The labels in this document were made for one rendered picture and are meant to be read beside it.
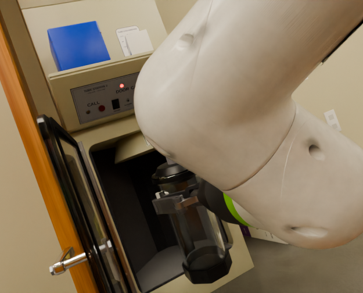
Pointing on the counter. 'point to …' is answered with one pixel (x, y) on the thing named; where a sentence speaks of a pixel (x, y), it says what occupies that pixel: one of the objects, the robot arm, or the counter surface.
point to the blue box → (77, 45)
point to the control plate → (104, 97)
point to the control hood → (60, 100)
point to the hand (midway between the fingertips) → (184, 190)
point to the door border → (73, 192)
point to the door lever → (67, 261)
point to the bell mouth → (132, 147)
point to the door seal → (81, 200)
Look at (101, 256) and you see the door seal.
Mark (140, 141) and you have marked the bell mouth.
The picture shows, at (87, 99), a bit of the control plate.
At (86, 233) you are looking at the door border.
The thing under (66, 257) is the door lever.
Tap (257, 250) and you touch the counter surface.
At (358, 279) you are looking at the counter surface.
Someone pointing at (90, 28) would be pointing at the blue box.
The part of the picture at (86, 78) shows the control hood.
